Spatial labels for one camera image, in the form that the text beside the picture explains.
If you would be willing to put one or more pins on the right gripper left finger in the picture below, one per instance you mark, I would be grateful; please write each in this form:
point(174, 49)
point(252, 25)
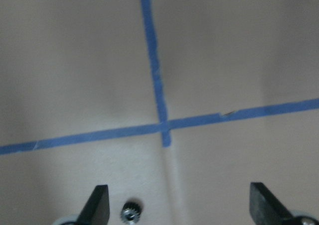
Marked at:
point(97, 209)

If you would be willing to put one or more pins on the small black bearing gear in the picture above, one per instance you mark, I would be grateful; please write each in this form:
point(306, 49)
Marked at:
point(131, 212)

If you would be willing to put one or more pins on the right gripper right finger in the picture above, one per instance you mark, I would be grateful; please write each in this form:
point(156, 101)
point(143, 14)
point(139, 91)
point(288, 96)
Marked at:
point(265, 208)

